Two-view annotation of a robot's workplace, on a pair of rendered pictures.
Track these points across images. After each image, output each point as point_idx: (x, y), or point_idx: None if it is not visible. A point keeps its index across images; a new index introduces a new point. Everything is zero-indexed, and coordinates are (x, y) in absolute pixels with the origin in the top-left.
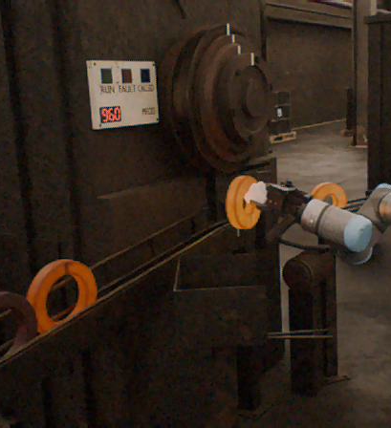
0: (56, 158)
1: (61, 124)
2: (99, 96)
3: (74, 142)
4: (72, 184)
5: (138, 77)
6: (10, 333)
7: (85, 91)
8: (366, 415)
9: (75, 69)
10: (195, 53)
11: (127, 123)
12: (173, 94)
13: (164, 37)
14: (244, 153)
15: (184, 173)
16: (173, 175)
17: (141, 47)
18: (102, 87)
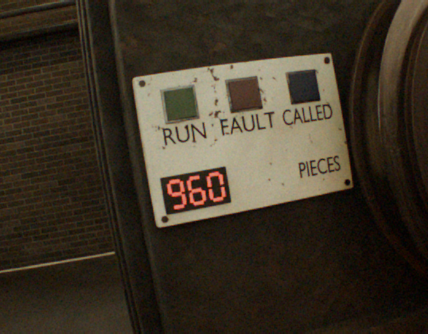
0: (129, 274)
1: (122, 212)
2: (161, 153)
3: (147, 248)
4: (157, 327)
5: (282, 94)
6: None
7: (134, 144)
8: None
9: (123, 99)
10: (395, 18)
11: (253, 204)
12: (361, 123)
13: (363, 1)
14: None
15: None
16: (405, 293)
17: (298, 26)
18: (169, 131)
